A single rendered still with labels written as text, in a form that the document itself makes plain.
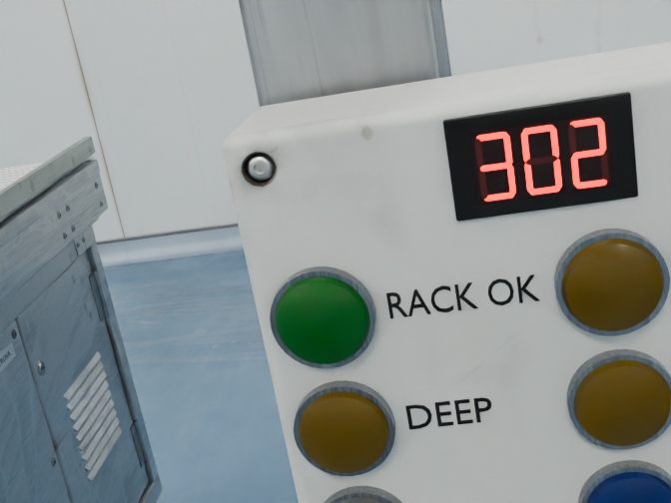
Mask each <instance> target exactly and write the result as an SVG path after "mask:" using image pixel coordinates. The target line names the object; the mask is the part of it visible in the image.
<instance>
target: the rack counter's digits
mask: <svg viewBox="0 0 671 503"><path fill-rule="evenodd" d="M467 135H468V142H469V149H470V157H471V164H472V172H473V179H474V187H475V195H476V202H477V205H478V206H483V205H490V204H498V203H505V202H512V201H520V200H527V199H534V198H541V197H549V196H556V195H563V194H571V193H578V192H585V191H593V190H600V189H607V188H614V187H615V181H614V169H613V157H612V145H611V132H610V120H609V112H608V113H602V114H595V115H588V116H581V117H575V118H568V119H561V120H554V121H548V122H541V123H534V124H527V125H521V126H514V127H507V128H501V129H494V130H487V131H480V132H474V133H467Z"/></svg>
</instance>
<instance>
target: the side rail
mask: <svg viewBox="0 0 671 503"><path fill-rule="evenodd" d="M94 153H95V148H94V144H93V140H92V137H91V136H90V137H84V138H82V139H81V140H79V141H78V142H76V143H75V144H73V145H72V146H70V147H68V148H67V149H65V150H64V151H62V152H61V153H59V154H57V155H56V156H54V157H53V158H51V159H50V160H48V161H46V162H45V163H43V164H42V165H40V166H39V167H37V168H36V169H34V170H32V171H31V172H29V173H28V174H26V175H25V176H23V177H21V178H20V179H18V180H17V181H15V182H14V183H12V184H10V185H9V186H7V187H6V188H4V189H3V190H1V191H0V219H2V218H3V217H5V216H6V215H7V214H9V213H10V212H12V211H13V210H14V209H16V208H17V207H19V206H20V205H22V204H23V203H24V202H26V201H27V200H29V199H30V198H32V197H33V196H34V195H36V194H37V193H39V192H40V191H41V190H43V189H44V188H46V187H47V186H49V185H50V184H51V183H53V182H54V181H56V180H57V179H59V178H60V177H61V176H63V175H64V174H66V173H67V172H68V171H70V170H71V169H73V168H74V167H76V166H77V165H78V164H80V163H81V162H83V161H84V160H85V159H87V158H88V157H90V156H91V155H93V154H94Z"/></svg>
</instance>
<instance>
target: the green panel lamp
mask: <svg viewBox="0 0 671 503"><path fill-rule="evenodd" d="M369 326H370V321H369V313H368V309H367V306H366V304H365V302H364V300H363V298H362V297H361V296H360V295H359V293H358V292H357V291H356V290H355V289H353V288H352V287H351V286H350V285H348V284H347V283H345V282H343V281H341V280H338V279H336V278H333V277H327V276H313V277H309V278H305V279H302V280H300V281H298V282H296V283H295V284H293V285H292V286H290V287H289V288H288V289H287V290H286V291H285V293H284V294H283V295H282V297H281V299H280V300H279V303H278V306H277V309H276V327H277V330H278V333H279V336H280V338H281V339H282V341H283V343H284V344H285V346H286V347H287V348H288V349H289V350H290V351H291V352H292V353H293V354H294V355H296V356H297V357H299V358H301V359H303V360H305V361H308V362H311V363H317V364H331V363H336V362H340V361H342V360H344V359H347V358H349V357H350V356H352V355H353V354H355V353H356V352H357V351H358V350H359V349H360V348H361V347H362V345H363V344H364V342H365V340H366V338H367V335H368V332H369Z"/></svg>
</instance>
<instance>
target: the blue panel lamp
mask: <svg viewBox="0 0 671 503"><path fill-rule="evenodd" d="M587 503H671V487H670V486H669V485H668V484H667V483H666V482H665V481H663V480H661V479H660V478H658V477H656V476H653V475H650V474H648V473H641V472H626V473H621V474H617V475H614V476H612V477H609V478H608V479H606V480H604V481H602V482H601V483H600V484H599V485H598V486H597V487H596V488H595V489H594V490H593V491H592V493H591V494H590V496H589V498H588V500H587Z"/></svg>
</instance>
